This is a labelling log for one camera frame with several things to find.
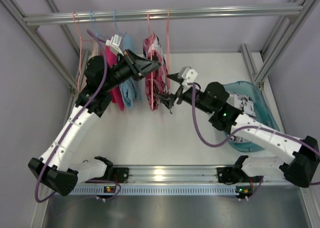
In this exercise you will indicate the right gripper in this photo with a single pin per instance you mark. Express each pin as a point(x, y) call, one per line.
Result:
point(179, 95)

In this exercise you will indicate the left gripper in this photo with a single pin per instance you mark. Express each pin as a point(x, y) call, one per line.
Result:
point(133, 67)

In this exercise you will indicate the pink camouflage trousers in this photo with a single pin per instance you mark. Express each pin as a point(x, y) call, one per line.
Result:
point(156, 82)

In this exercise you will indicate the newspaper print trousers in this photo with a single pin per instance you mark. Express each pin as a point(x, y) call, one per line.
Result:
point(243, 103)

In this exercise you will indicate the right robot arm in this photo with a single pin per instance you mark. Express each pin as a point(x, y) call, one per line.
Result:
point(293, 159)

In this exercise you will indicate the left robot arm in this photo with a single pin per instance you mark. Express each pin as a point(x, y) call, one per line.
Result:
point(53, 168)

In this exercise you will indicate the light blue trousers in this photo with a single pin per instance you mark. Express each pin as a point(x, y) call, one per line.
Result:
point(129, 89)

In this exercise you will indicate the magenta trousers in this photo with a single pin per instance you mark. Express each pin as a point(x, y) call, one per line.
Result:
point(115, 92)

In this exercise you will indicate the peach striped trousers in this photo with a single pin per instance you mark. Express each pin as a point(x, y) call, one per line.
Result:
point(96, 51)

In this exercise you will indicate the blue hanger of magenta trousers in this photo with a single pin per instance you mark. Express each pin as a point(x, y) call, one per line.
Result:
point(101, 38)

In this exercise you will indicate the teal plastic bin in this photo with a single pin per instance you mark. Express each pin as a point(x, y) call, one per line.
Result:
point(261, 109)

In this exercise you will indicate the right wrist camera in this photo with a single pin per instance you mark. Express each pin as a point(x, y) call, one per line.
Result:
point(188, 75)

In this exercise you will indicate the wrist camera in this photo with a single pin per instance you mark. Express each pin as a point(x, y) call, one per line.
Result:
point(113, 44)
point(188, 75)

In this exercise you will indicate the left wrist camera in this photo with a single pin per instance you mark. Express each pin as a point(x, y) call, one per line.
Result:
point(113, 44)

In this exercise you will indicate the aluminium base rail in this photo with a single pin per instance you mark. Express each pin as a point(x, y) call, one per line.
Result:
point(178, 173)

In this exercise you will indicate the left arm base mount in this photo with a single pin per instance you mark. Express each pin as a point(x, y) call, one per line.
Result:
point(119, 175)

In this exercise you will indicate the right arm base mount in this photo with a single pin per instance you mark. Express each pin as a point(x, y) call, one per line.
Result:
point(231, 175)

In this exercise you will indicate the aluminium hanging rail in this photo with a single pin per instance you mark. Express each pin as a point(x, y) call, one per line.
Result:
point(259, 10)

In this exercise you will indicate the grey slotted cable duct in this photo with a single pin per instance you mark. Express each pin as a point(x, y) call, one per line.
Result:
point(155, 190)

